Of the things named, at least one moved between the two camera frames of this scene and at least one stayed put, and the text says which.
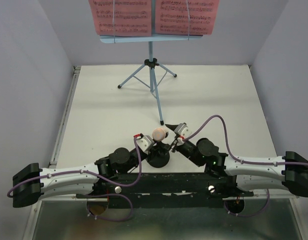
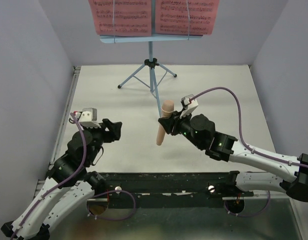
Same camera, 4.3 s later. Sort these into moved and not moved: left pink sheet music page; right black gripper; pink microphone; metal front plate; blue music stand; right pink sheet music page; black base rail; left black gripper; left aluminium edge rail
Moved: left black gripper; pink microphone; right black gripper
Not moved: blue music stand; metal front plate; right pink sheet music page; left pink sheet music page; black base rail; left aluminium edge rail
